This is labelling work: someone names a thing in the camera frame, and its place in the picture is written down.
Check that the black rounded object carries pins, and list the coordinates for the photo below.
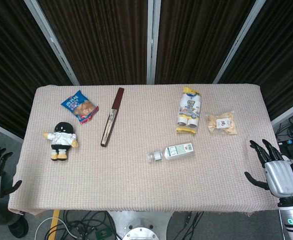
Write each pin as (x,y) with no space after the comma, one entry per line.
(19,226)

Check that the dark red folded fan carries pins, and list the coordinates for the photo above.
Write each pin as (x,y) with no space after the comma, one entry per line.
(112,115)

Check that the yellow floor tape strip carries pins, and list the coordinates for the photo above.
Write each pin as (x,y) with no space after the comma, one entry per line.
(55,220)

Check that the clear bag of dried snacks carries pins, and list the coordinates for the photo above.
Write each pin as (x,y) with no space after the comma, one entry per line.
(221,123)

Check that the blue snack bag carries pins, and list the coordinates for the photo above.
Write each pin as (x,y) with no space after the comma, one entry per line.
(79,106)

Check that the white sneaker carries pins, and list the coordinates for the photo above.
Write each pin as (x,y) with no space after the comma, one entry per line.
(286,159)

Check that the lint roller refill pack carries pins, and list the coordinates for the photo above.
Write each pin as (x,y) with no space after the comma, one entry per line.
(189,110)

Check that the green circuit board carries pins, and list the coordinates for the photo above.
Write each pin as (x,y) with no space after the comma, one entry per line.
(102,235)

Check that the beige waffle tablecloth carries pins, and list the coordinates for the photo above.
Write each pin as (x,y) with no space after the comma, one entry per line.
(141,185)

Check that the black-headed plush doll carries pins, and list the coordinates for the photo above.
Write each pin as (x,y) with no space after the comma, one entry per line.
(61,138)

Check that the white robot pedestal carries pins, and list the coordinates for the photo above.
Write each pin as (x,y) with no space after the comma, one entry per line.
(141,216)

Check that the dark brown partition panel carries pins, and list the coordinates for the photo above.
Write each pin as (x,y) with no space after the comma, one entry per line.
(281,50)
(11,62)
(99,37)
(199,37)

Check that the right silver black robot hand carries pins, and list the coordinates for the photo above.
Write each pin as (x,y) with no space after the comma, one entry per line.
(281,177)

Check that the silver partition post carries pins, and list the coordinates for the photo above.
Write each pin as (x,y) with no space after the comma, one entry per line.
(239,41)
(153,37)
(289,112)
(51,41)
(4,131)

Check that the silver round flange plate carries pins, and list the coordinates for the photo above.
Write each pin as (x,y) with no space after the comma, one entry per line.
(141,233)

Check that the black box with green lights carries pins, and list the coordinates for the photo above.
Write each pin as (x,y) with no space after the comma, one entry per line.
(290,145)

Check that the clear plastic bottle green label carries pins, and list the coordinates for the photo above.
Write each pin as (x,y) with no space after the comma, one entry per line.
(177,151)

